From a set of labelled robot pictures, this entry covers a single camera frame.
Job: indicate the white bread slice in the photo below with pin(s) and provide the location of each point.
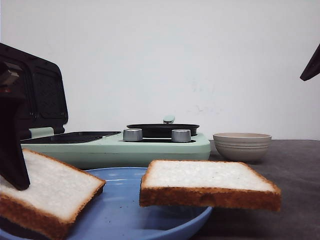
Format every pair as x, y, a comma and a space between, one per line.
57, 194
205, 183

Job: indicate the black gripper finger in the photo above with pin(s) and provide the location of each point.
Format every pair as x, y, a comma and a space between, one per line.
12, 162
312, 69

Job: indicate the blue round plate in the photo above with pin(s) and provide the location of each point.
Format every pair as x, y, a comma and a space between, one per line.
116, 214

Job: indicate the right silver control knob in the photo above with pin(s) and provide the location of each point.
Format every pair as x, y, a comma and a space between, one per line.
181, 135

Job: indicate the black frying pan green handle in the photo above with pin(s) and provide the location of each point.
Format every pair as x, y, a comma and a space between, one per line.
164, 129

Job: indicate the silver control knob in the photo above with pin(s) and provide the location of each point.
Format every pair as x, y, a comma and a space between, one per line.
181, 135
133, 135

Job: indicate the left silver control knob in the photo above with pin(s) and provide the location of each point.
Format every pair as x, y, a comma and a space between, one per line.
133, 135

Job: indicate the beige ribbed bowl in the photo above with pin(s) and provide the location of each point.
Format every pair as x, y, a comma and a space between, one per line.
242, 147

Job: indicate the mint green breakfast maker base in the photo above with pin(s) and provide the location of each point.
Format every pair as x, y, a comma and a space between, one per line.
102, 149

